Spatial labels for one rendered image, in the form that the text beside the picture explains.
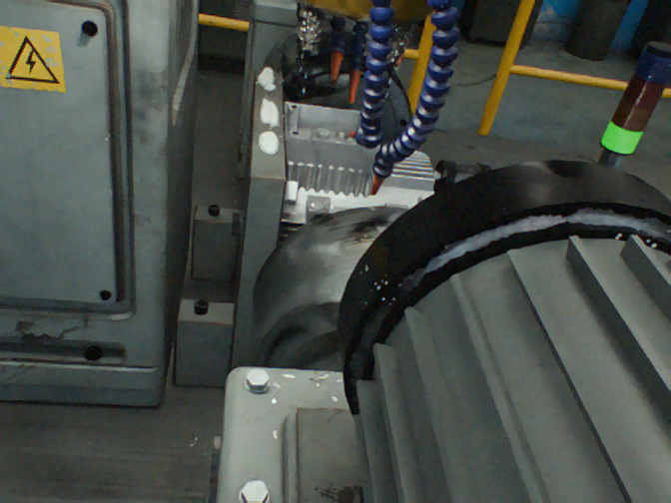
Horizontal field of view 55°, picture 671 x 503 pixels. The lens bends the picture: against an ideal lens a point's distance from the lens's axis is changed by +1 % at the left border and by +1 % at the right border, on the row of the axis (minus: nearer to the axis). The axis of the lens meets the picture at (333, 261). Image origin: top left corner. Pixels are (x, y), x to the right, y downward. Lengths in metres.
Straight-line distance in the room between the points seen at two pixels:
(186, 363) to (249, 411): 0.47
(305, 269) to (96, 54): 0.26
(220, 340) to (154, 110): 0.34
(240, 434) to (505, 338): 0.21
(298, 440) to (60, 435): 0.52
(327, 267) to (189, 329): 0.31
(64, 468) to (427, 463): 0.65
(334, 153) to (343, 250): 0.23
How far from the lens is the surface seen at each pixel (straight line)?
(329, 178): 0.79
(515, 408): 0.22
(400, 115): 1.06
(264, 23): 1.22
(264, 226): 0.71
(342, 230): 0.60
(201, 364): 0.87
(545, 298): 0.24
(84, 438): 0.86
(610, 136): 1.30
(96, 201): 0.68
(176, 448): 0.85
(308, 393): 0.43
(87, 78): 0.62
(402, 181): 0.83
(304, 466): 0.38
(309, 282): 0.56
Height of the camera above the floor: 1.48
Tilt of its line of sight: 36 degrees down
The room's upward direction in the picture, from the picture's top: 12 degrees clockwise
